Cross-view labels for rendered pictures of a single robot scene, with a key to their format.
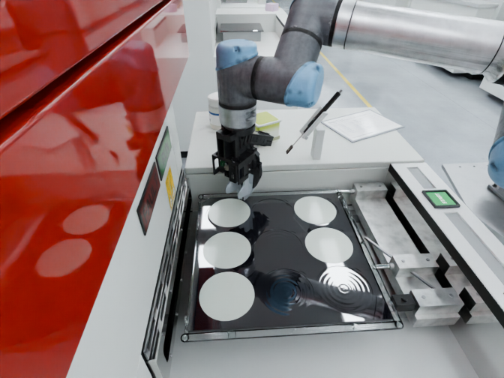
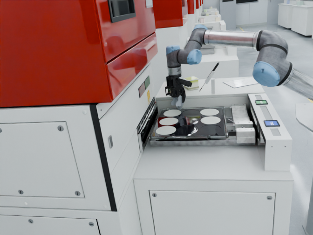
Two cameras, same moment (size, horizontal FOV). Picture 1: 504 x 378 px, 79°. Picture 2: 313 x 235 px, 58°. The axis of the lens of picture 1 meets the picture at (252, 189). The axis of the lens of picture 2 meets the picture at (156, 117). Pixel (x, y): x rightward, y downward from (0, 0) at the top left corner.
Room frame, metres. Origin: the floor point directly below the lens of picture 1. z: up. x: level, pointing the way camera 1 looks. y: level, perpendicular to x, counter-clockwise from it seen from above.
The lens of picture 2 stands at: (-0.90, -0.26, 1.48)
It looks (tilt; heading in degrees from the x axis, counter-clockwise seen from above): 22 degrees down; 16
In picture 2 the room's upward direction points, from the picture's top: 7 degrees counter-clockwise
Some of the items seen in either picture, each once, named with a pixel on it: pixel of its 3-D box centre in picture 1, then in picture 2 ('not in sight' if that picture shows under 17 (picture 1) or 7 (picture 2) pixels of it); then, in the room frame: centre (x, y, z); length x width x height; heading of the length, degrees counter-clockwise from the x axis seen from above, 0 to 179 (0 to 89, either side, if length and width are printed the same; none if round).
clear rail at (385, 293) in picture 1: (361, 244); (225, 120); (0.44, -0.24, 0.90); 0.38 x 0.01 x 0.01; 3
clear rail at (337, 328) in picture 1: (293, 331); (187, 137); (0.25, -0.07, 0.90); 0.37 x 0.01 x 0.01; 93
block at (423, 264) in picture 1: (413, 265); (243, 125); (0.39, -0.32, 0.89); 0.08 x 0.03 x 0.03; 93
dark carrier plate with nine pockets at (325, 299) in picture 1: (278, 247); (189, 120); (0.43, -0.06, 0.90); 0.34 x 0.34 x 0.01; 3
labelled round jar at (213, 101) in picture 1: (220, 111); not in sight; (0.87, 0.09, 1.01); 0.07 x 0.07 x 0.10
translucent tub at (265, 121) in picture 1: (262, 128); (191, 83); (0.78, -0.03, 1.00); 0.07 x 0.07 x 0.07; 30
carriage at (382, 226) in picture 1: (392, 245); (241, 123); (0.47, -0.32, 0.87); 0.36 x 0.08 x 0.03; 3
